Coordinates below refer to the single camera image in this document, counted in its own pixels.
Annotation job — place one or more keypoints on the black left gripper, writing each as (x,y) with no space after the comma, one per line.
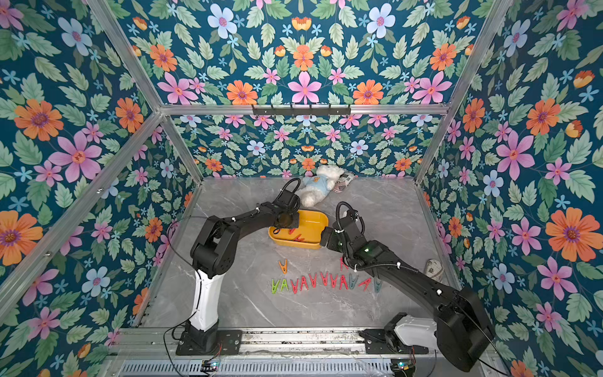
(295,224)

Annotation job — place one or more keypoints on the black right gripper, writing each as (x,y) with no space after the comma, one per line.
(333,238)

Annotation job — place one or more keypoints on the red clothespin box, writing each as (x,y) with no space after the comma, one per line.
(343,265)

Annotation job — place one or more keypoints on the yellow plastic storage box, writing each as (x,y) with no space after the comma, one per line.
(312,223)

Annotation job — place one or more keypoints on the teal clothespin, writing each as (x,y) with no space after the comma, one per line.
(378,284)
(353,281)

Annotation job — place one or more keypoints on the orange clothespin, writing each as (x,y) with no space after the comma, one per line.
(283,266)

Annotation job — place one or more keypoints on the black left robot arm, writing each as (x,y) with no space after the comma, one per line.
(214,251)

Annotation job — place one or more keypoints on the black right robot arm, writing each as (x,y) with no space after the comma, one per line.
(459,327)

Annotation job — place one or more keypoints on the white plush teddy bear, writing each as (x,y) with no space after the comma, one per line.
(317,187)

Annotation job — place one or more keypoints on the flag print pouch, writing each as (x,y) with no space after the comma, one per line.
(434,270)

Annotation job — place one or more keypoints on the white vent grille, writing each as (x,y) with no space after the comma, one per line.
(260,367)

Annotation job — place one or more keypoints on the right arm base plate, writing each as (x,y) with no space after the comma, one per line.
(379,341)

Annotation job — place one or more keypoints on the black hook rail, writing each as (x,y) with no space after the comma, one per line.
(298,110)

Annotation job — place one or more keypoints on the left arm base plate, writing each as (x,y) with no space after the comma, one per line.
(209,343)

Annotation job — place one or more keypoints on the aluminium corner post left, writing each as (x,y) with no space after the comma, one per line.
(121,44)

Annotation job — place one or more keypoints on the aluminium corner post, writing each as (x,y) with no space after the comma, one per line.
(121,44)
(493,22)

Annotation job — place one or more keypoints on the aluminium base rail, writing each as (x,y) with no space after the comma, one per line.
(280,342)

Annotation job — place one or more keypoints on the aluminium corner post right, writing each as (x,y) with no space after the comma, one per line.
(493,22)

